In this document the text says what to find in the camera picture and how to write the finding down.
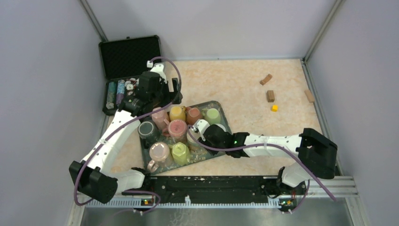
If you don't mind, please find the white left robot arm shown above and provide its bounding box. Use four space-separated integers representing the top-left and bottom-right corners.
69 71 182 206

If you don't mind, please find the light pink glass mug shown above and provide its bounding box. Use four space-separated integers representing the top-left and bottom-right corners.
147 142 174 173

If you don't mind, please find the pink upside-down mug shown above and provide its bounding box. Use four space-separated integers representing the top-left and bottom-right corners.
151 109 170 130

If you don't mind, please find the yellow upside-down mug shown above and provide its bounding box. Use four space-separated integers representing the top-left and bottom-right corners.
169 106 186 121

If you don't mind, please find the light green mug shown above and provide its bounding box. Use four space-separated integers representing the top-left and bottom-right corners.
204 108 221 125

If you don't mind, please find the light wooden block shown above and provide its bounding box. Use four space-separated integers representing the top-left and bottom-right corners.
304 89 315 103

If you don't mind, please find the terracotta upside-down mug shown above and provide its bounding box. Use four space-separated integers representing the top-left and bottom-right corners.
186 107 203 125

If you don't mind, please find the white and blue mug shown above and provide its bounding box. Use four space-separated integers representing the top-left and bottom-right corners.
215 123 227 132

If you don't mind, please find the brown rectangular wooden block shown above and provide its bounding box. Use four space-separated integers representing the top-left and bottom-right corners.
266 90 275 103

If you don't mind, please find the curved brown wooden block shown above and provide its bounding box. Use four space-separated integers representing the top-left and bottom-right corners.
259 74 273 86

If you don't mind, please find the teal floral serving tray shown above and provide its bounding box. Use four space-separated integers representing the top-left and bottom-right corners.
140 100 231 175

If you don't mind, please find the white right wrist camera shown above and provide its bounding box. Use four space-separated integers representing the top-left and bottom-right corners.
192 119 210 140

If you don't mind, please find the red-bottomed glass mug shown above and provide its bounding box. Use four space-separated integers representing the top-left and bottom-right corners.
162 119 188 143

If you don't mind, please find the small yellow cube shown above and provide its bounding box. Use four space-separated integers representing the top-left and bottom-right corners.
271 105 278 112

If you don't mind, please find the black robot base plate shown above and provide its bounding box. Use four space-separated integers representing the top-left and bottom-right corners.
139 176 306 204

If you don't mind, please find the cream patterned mug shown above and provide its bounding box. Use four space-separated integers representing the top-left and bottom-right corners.
187 129 201 146

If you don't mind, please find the black upside-down mug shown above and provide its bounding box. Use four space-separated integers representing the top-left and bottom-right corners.
138 121 160 143

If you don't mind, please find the black poker chip case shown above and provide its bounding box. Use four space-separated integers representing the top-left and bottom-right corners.
98 35 162 116

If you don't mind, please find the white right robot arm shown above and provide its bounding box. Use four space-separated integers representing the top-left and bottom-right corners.
196 124 338 194

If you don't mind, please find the lime green faceted mug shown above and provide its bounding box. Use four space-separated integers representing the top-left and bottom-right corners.
172 142 191 166

